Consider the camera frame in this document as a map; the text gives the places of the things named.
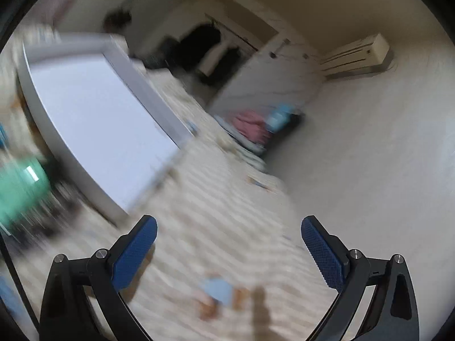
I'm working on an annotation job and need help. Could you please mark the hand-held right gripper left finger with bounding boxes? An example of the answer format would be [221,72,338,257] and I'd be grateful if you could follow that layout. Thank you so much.
[39,215,158,341]

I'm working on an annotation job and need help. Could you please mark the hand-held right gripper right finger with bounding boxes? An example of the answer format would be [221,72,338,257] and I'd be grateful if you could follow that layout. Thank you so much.
[301,215,420,341]

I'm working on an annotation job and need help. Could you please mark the green blurred object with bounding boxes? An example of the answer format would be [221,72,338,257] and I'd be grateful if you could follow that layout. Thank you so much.
[0,158,50,226]

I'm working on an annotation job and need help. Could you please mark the light blue bag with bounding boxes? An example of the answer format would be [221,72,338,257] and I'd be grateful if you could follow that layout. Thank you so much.
[266,105,294,133]

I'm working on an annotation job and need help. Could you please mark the pink folded cloth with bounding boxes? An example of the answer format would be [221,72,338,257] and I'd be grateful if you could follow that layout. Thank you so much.
[232,111,271,146]

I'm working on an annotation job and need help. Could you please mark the white air conditioner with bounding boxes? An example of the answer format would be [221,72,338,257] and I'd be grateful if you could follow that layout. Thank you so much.
[320,34,390,77]

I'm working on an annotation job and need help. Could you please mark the white wardrobe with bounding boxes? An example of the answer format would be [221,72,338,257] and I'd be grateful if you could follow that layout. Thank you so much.
[167,0,324,128]

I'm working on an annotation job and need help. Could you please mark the dark hanging clothes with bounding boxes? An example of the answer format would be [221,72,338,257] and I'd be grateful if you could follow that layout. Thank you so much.
[156,23,249,86]

